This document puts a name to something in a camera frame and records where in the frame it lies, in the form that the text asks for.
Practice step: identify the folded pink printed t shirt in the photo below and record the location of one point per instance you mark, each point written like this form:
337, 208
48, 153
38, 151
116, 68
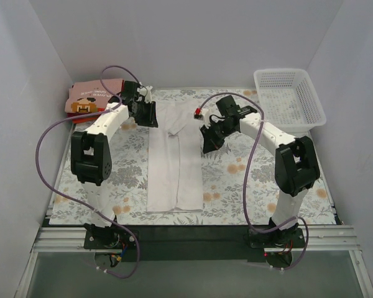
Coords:
87, 97

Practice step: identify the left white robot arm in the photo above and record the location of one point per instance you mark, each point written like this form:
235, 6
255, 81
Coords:
91, 159

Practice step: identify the white t shirt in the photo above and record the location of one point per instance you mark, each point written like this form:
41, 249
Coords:
175, 182

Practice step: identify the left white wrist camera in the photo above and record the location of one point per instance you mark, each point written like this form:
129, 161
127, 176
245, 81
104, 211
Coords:
145, 93

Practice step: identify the aluminium extrusion rail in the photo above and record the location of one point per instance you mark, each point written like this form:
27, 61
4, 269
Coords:
329, 265

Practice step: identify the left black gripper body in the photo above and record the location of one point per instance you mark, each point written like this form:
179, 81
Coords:
146, 111

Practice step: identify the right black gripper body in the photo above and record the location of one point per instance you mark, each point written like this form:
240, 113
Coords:
214, 132

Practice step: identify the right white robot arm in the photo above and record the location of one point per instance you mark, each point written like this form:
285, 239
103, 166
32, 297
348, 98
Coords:
296, 166

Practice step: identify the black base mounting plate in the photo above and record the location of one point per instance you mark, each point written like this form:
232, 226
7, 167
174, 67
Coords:
190, 242

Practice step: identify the white plastic mesh basket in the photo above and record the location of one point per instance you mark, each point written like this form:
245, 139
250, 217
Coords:
289, 99

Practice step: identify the floral patterned table mat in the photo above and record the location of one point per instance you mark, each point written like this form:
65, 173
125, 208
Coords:
223, 174

